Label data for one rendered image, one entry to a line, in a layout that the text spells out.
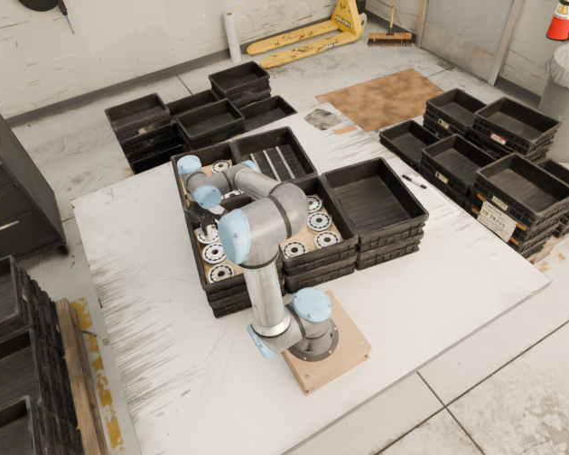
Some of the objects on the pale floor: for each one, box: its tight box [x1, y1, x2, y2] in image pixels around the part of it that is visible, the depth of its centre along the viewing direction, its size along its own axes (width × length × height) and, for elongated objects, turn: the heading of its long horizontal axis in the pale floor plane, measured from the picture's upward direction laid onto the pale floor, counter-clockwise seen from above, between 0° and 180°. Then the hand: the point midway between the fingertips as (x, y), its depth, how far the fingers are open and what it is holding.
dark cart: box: [0, 101, 69, 265], centre depth 258 cm, size 60×45×90 cm
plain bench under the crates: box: [70, 101, 553, 455], centre depth 211 cm, size 160×160×70 cm
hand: (215, 234), depth 156 cm, fingers open, 5 cm apart
